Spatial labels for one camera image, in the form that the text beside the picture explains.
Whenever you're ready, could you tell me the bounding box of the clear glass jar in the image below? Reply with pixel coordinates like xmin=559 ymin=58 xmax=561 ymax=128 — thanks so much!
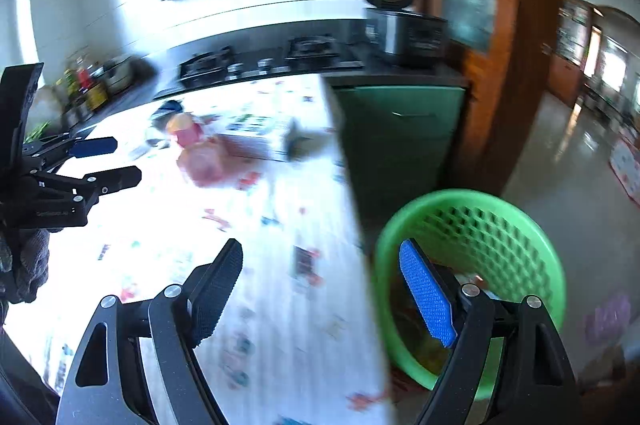
xmin=150 ymin=100 xmax=183 ymax=130

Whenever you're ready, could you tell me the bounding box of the gold red drink bottle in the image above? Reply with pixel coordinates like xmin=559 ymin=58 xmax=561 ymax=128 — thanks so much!
xmin=166 ymin=112 xmax=227 ymax=187

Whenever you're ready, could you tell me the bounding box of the white milk carton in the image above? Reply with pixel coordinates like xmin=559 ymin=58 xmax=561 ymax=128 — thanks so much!
xmin=218 ymin=114 xmax=298 ymax=162

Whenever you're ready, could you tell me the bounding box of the green kitchen cabinet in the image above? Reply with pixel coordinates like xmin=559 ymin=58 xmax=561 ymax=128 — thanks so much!
xmin=328 ymin=84 xmax=469 ymax=226

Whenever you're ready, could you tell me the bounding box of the grey gloved left hand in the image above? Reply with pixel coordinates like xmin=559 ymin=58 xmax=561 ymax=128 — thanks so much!
xmin=1 ymin=229 xmax=50 ymax=324

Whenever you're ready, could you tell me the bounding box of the condiment bottles group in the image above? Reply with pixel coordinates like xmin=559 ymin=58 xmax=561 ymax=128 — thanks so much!
xmin=54 ymin=54 xmax=108 ymax=127

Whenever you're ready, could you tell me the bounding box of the metal pot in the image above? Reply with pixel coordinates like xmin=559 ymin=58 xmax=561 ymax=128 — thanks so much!
xmin=103 ymin=56 xmax=134 ymax=96

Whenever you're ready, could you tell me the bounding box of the pink plastic bag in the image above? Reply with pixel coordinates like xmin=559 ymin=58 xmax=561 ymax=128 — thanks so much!
xmin=585 ymin=294 xmax=631 ymax=345

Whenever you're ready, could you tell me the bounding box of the red plastic stool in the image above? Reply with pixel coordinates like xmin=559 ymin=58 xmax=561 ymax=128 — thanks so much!
xmin=390 ymin=367 xmax=428 ymax=407

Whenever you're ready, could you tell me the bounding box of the green perforated plastic basket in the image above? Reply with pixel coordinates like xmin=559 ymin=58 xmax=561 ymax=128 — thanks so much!
xmin=373 ymin=189 xmax=566 ymax=389

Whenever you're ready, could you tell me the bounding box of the patterned white tablecloth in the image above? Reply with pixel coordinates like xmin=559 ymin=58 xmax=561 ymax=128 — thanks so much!
xmin=4 ymin=74 xmax=394 ymax=424

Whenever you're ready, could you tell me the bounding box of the polka dot play tent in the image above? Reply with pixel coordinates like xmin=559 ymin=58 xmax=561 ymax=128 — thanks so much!
xmin=608 ymin=130 xmax=640 ymax=204

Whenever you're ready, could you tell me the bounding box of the black gas stove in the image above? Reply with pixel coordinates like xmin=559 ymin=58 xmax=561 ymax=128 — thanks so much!
xmin=177 ymin=34 xmax=364 ymax=89

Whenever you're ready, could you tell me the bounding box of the black rice cooker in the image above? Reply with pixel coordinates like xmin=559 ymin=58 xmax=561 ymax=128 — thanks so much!
xmin=364 ymin=0 xmax=448 ymax=68

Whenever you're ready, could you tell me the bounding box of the brown wooden door frame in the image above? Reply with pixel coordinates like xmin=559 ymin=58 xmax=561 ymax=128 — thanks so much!
xmin=436 ymin=0 xmax=560 ymax=196

